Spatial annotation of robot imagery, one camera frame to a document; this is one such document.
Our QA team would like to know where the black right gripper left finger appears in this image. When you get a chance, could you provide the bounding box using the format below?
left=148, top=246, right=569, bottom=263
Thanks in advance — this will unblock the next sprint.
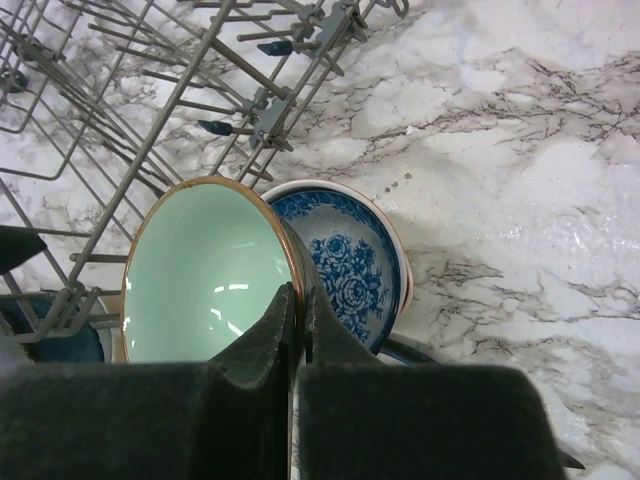
left=1, top=284, right=296, bottom=479

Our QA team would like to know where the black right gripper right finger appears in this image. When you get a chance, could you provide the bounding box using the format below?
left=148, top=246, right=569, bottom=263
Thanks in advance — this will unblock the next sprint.
left=299, top=287, right=580, bottom=479

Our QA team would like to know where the blue floral orange bowl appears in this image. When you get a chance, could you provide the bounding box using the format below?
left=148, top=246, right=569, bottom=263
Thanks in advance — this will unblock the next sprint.
left=262, top=179, right=414, bottom=354

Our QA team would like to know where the mint green ceramic bowl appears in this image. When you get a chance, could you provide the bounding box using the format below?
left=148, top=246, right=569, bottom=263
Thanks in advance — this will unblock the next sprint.
left=121, top=176, right=319, bottom=363

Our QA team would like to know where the grey wire dish rack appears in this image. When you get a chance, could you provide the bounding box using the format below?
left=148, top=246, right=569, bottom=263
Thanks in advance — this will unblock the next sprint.
left=1, top=1, right=409, bottom=348

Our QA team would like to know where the white bowl with dark rim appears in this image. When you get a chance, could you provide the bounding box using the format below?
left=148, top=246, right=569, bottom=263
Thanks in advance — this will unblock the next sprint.
left=92, top=295, right=127, bottom=364

